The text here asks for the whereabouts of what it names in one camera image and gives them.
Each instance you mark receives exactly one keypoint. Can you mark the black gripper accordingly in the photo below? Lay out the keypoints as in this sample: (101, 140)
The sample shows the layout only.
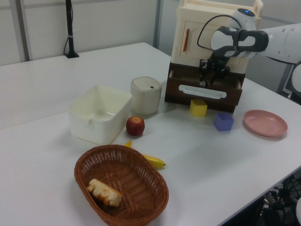
(217, 63)

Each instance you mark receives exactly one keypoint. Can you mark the black and white panda toy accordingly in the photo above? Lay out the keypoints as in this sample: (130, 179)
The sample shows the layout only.
(202, 83)

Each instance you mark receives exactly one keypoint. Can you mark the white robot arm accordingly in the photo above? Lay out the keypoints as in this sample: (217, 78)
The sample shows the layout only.
(277, 40)

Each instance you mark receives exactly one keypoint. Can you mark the wooden drawer with brown front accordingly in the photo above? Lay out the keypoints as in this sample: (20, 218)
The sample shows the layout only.
(202, 103)

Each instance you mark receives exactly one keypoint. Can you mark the yellow cube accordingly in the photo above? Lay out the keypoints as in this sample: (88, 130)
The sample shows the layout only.
(198, 107)

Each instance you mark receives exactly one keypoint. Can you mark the cream plastic cabinet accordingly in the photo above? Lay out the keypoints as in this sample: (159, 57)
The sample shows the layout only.
(202, 33)

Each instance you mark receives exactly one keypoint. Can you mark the purple cube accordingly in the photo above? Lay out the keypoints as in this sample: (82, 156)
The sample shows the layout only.
(222, 122)

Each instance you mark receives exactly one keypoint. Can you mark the small lidded trash can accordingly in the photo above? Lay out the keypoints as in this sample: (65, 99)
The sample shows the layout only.
(144, 99)

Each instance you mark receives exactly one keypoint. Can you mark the pink plate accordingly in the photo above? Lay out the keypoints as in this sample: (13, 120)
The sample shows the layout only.
(265, 123)

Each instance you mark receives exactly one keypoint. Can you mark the red apple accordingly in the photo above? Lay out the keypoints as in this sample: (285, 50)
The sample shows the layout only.
(135, 126)

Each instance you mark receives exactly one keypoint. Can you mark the yellow banana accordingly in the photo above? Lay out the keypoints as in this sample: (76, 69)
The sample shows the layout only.
(155, 161)

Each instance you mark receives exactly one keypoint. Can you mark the brown wicker basket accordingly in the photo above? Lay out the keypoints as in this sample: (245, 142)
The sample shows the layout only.
(131, 174)

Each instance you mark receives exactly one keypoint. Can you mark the cream plastic box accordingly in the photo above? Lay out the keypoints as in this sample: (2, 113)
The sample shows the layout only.
(94, 127)

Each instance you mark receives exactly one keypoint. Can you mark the dark equipment beside table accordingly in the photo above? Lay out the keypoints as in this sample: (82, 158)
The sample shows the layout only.
(284, 202)

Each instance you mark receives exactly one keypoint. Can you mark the black pole with base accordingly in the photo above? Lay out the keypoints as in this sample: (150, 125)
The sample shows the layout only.
(70, 28)

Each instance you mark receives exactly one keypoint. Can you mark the toasted bread piece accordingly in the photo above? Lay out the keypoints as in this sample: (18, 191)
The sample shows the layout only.
(104, 193)

